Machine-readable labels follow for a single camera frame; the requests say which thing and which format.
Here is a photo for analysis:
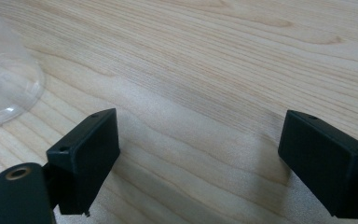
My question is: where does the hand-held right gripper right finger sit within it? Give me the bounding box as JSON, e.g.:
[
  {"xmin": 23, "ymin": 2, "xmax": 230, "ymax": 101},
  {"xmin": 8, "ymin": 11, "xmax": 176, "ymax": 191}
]
[{"xmin": 277, "ymin": 109, "xmax": 358, "ymax": 220}]

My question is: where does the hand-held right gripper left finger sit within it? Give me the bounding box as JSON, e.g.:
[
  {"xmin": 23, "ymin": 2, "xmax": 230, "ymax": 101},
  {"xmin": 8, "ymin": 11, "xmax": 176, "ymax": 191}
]
[{"xmin": 46, "ymin": 107, "xmax": 121, "ymax": 217}]

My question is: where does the clear plastic cup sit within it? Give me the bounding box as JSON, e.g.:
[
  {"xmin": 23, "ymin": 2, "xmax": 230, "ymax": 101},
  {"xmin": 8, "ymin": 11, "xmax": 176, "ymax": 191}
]
[{"xmin": 0, "ymin": 0, "xmax": 47, "ymax": 131}]

